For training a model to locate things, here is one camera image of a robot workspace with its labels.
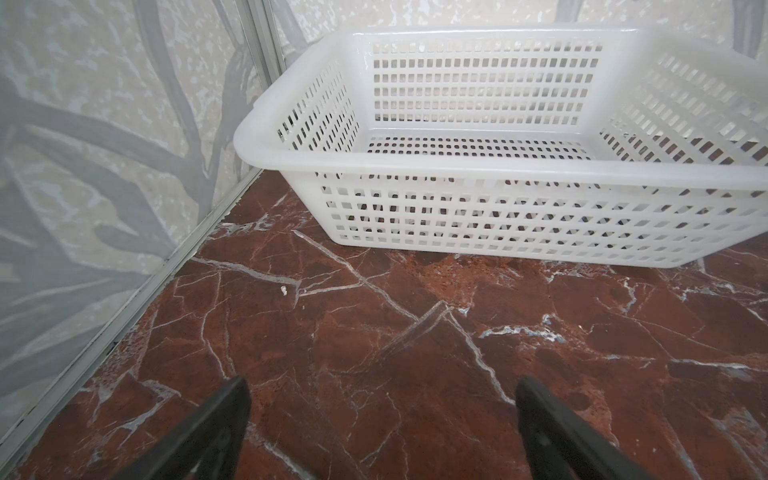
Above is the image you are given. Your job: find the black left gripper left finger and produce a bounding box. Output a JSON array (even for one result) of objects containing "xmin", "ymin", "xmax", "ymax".
[{"xmin": 116, "ymin": 376, "xmax": 251, "ymax": 479}]

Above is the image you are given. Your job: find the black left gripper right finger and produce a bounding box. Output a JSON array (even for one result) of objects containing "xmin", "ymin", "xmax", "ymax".
[{"xmin": 515, "ymin": 376, "xmax": 652, "ymax": 479}]

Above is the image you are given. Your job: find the white plastic perforated basket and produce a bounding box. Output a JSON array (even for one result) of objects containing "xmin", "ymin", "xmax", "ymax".
[{"xmin": 233, "ymin": 23, "xmax": 767, "ymax": 268}]

